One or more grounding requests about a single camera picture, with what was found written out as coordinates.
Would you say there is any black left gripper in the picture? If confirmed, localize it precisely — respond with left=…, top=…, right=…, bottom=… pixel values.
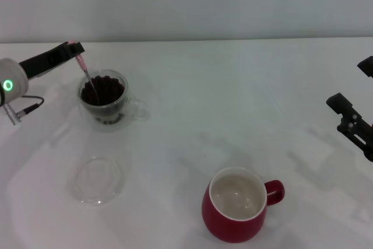
left=19, top=41, right=85, bottom=80

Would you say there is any pink handled metal spoon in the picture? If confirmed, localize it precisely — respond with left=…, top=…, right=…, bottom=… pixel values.
left=67, top=40, right=103, bottom=106

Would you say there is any glass cup with handle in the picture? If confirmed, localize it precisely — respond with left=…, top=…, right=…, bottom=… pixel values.
left=77, top=69, right=149, bottom=133

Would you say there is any red mug white inside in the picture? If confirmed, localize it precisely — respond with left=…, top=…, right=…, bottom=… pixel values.
left=200, top=166, right=286, bottom=244

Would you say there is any pile of coffee beans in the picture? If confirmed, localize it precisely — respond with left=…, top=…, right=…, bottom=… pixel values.
left=80, top=75, right=125, bottom=106

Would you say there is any clear glass saucer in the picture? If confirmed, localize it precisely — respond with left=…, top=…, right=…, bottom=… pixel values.
left=69, top=156, right=125, bottom=206

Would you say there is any dark left arm cable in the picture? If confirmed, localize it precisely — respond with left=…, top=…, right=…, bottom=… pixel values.
left=17, top=94, right=45, bottom=113

